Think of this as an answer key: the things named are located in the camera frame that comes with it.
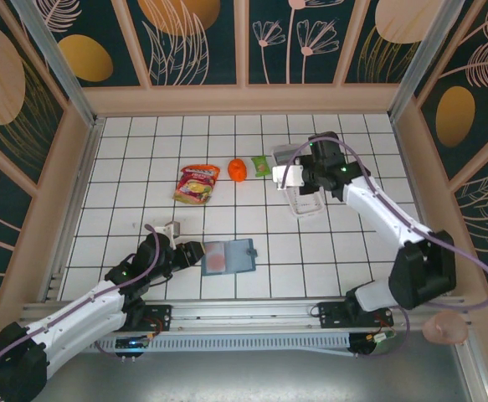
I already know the left controller board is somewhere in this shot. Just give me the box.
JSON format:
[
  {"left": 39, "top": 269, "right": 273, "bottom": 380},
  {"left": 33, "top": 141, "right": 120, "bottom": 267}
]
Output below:
[{"left": 114, "top": 334, "right": 152, "bottom": 362}]

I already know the orange toy fruit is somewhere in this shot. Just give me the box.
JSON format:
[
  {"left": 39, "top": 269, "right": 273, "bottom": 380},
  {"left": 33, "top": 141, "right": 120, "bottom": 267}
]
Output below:
[{"left": 227, "top": 157, "right": 249, "bottom": 183}]

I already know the white card with red circle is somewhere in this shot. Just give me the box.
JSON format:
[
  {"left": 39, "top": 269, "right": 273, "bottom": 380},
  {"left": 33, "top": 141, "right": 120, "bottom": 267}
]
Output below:
[{"left": 203, "top": 241, "right": 228, "bottom": 274}]

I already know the teal card holder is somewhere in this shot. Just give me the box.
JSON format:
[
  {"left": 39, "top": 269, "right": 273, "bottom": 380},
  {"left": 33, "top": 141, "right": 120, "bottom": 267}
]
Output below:
[{"left": 200, "top": 238, "right": 259, "bottom": 277}]

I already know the grey slotted cable duct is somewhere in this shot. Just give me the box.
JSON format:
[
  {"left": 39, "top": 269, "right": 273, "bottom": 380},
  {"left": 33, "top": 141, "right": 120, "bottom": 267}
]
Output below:
[{"left": 66, "top": 332, "right": 353, "bottom": 358}]

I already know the green snack packet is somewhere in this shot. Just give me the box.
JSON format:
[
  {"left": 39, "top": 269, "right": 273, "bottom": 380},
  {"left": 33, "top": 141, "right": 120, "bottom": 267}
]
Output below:
[{"left": 250, "top": 156, "right": 272, "bottom": 178}]

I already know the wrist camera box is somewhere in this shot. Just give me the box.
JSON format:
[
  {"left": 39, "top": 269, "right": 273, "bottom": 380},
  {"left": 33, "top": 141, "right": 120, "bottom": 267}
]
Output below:
[
  {"left": 155, "top": 220, "right": 182, "bottom": 248},
  {"left": 271, "top": 162, "right": 306, "bottom": 192}
]

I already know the aluminium corner post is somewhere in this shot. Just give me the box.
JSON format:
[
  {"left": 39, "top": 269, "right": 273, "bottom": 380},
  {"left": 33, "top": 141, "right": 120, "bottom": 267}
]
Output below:
[
  {"left": 10, "top": 0, "right": 98, "bottom": 126},
  {"left": 388, "top": 0, "right": 465, "bottom": 121}
]

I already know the controller board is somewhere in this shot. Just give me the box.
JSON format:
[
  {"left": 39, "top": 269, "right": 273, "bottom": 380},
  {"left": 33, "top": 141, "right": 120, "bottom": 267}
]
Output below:
[
  {"left": 349, "top": 332, "right": 397, "bottom": 360},
  {"left": 114, "top": 334, "right": 152, "bottom": 362}
]

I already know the aluminium mounting rail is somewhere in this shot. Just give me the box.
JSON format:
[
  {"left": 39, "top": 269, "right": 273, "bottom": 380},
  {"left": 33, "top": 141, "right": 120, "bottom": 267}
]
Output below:
[{"left": 17, "top": 295, "right": 474, "bottom": 336}]

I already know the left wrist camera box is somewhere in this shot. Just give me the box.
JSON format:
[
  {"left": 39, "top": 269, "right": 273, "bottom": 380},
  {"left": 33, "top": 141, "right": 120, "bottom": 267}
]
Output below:
[{"left": 155, "top": 220, "right": 182, "bottom": 248}]

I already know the right controller board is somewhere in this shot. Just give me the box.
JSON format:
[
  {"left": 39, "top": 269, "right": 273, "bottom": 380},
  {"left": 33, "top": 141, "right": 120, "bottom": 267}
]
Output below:
[{"left": 349, "top": 332, "right": 397, "bottom": 360}]

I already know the aluminium side rail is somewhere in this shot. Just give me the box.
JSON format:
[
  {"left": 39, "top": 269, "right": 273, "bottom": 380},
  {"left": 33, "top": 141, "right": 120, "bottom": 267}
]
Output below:
[{"left": 44, "top": 116, "right": 106, "bottom": 302}]

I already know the red and yellow snack pouch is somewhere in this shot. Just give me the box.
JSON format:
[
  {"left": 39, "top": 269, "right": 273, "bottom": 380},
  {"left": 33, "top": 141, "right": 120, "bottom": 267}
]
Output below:
[{"left": 172, "top": 164, "right": 221, "bottom": 205}]

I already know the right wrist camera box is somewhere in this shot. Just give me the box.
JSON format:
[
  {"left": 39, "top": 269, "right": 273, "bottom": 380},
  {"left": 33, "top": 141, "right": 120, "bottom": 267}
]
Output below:
[{"left": 271, "top": 162, "right": 306, "bottom": 192}]

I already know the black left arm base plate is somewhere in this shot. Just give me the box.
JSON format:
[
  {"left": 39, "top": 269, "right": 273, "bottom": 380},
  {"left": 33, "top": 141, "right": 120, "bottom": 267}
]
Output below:
[{"left": 113, "top": 304, "right": 173, "bottom": 333}]

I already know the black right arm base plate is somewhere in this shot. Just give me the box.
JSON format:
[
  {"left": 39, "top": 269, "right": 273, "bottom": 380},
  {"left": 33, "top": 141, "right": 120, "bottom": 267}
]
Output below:
[{"left": 317, "top": 300, "right": 394, "bottom": 331}]

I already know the white plastic tray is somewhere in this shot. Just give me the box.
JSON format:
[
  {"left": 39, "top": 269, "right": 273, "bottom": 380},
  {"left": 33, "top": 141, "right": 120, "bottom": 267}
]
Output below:
[{"left": 271, "top": 143, "right": 325, "bottom": 221}]

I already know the pink plastic cup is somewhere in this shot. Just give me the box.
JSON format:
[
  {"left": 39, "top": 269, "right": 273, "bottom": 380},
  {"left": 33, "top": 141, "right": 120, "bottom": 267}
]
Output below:
[{"left": 421, "top": 310, "right": 470, "bottom": 346}]

